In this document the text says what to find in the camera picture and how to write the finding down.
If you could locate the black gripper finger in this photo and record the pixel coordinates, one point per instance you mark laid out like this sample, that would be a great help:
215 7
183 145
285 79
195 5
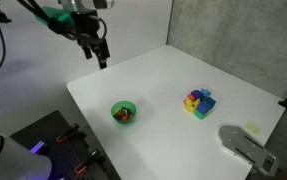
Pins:
86 50
102 61

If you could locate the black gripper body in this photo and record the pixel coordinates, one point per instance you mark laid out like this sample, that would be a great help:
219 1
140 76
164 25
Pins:
94 29

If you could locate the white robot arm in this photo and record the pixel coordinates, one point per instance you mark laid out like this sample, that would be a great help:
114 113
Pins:
17 162

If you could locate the green plastic bowl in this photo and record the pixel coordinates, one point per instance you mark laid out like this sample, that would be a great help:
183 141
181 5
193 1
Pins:
121 104

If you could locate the colourful blocks in bowl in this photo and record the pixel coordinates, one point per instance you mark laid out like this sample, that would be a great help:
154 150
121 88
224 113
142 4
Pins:
123 114

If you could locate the orange toy block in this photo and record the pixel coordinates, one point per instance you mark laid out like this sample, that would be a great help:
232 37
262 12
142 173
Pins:
190 97

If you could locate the yellow toy block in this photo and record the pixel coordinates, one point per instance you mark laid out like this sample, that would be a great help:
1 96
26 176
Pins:
191 105

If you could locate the purple round block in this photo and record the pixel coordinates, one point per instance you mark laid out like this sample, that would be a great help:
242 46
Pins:
197 94

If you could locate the green flat block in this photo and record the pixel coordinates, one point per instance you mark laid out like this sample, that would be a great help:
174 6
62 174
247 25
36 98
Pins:
202 116

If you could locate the blue cube block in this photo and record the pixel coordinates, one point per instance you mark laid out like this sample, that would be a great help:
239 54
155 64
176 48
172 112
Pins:
205 105

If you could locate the red black clamp upper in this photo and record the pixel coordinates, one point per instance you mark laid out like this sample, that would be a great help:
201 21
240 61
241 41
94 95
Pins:
61 138

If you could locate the red black clamp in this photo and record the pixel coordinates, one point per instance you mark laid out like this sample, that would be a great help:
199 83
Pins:
61 138
79 169

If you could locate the black perforated base board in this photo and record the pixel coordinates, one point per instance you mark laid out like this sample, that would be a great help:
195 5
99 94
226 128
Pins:
67 155

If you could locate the light blue toy piece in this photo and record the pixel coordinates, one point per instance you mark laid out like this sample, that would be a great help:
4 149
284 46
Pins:
205 92

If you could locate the red black clamp lower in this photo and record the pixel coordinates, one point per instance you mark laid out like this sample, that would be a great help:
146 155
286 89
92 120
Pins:
79 169

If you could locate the yellow sticky note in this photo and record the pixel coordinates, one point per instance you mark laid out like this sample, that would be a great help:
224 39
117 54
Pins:
253 128

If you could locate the silver metal mounting plate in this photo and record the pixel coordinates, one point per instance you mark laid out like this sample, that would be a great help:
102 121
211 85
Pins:
238 142

